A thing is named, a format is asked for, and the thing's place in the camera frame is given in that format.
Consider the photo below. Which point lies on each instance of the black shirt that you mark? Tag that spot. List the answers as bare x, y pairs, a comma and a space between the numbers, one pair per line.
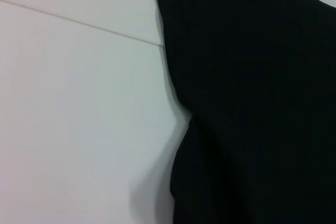
262, 103

